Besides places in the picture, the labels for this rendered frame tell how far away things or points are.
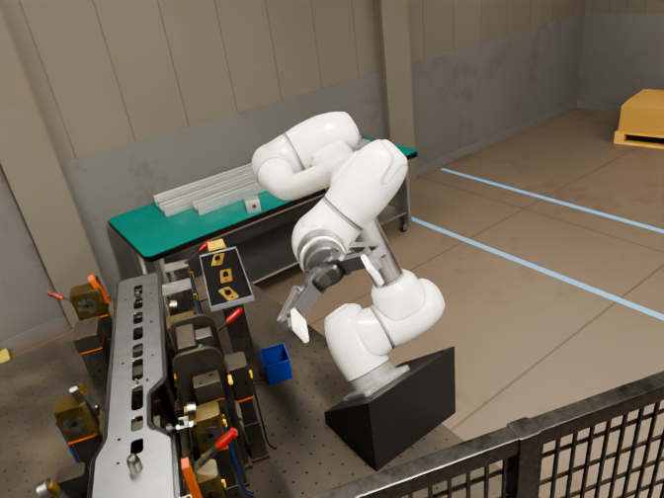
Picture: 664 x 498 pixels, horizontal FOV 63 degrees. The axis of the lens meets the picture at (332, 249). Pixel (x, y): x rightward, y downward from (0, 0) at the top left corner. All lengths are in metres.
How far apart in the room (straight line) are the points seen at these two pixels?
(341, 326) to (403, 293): 0.22
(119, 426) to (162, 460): 0.21
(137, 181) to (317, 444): 2.70
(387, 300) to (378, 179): 0.72
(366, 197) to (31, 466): 1.57
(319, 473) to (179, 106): 2.96
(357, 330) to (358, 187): 0.76
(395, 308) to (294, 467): 0.58
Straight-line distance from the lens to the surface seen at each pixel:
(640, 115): 6.30
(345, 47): 4.83
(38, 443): 2.27
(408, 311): 1.70
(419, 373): 1.66
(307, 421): 1.93
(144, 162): 4.08
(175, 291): 1.98
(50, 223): 3.94
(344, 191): 1.03
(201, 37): 4.16
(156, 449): 1.58
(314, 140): 1.54
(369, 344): 1.70
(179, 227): 3.53
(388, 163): 1.03
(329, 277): 0.89
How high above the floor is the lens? 2.08
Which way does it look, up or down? 28 degrees down
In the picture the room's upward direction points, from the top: 8 degrees counter-clockwise
